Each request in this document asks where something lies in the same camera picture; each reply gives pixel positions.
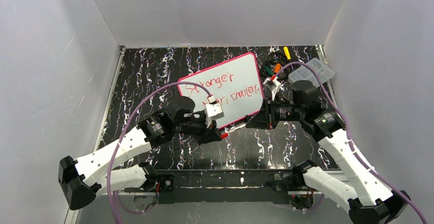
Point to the red white marker pen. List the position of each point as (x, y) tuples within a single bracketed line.
[(231, 128)]

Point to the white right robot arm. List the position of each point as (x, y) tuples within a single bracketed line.
[(366, 199)]

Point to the yellow handled tool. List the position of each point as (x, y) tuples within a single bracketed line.
[(287, 53)]

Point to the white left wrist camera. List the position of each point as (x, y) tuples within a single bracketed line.
[(213, 108)]

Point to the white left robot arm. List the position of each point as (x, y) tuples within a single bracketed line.
[(87, 177)]

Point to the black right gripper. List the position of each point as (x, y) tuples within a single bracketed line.
[(267, 114)]

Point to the clear plastic organizer box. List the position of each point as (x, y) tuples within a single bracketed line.
[(322, 71)]

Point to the pink framed whiteboard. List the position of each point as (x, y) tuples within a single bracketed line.
[(236, 84)]

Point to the orange connector plug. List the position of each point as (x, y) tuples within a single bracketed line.
[(277, 68)]

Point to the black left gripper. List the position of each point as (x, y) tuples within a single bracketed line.
[(206, 132)]

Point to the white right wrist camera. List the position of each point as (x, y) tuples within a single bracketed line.
[(273, 85)]

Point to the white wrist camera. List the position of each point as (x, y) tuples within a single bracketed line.
[(213, 108), (273, 85)]

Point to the green connector plug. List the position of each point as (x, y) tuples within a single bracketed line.
[(267, 71)]

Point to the aluminium front rail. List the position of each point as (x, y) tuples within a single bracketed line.
[(226, 196)]

